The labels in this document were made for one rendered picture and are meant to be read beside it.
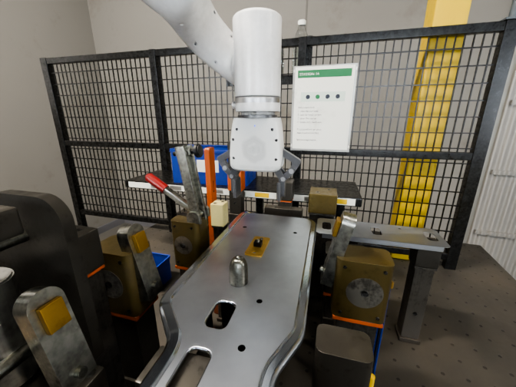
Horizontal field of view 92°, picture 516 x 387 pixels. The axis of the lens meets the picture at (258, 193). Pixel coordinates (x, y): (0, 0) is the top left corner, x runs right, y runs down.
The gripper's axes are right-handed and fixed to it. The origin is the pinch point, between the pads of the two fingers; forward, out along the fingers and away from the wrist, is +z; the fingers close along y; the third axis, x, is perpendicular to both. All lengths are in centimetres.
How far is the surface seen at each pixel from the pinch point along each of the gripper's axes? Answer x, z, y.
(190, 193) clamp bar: -1.8, 0.6, -14.5
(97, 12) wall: 190, -115, -216
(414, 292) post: 12.9, 26.9, 36.8
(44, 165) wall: 117, 26, -233
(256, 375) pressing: -27.8, 12.1, 7.3
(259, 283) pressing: -12.5, 12.1, 3.6
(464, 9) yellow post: 58, -47, 52
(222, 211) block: 6.1, 7.4, -10.9
